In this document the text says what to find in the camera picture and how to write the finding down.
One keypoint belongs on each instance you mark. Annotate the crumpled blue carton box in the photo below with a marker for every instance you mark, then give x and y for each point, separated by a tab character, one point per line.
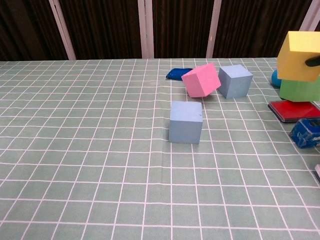
306	135

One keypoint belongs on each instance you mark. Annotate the green foam cube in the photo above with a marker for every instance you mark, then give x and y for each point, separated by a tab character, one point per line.
298	91

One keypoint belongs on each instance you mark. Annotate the pink foam cube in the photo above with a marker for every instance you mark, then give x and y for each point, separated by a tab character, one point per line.
201	81

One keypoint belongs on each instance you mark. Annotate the light blue cube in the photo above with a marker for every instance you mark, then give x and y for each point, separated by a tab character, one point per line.
236	82
185	127

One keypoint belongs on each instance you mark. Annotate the red ink pad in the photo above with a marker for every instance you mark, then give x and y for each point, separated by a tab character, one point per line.
293	111

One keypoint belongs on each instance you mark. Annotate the yellow foam cube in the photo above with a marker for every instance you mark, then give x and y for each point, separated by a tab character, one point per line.
295	57

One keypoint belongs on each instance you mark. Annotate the white and black flat object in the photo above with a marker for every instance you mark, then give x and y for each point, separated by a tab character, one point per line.
317	172

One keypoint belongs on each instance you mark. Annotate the dark blue plastic pouch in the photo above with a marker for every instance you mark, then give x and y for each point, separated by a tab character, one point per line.
176	74

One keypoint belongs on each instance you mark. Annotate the green checked tablecloth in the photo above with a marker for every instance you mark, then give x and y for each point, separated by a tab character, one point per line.
87	150

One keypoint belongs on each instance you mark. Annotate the blue ball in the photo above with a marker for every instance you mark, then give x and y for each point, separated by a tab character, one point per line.
275	79

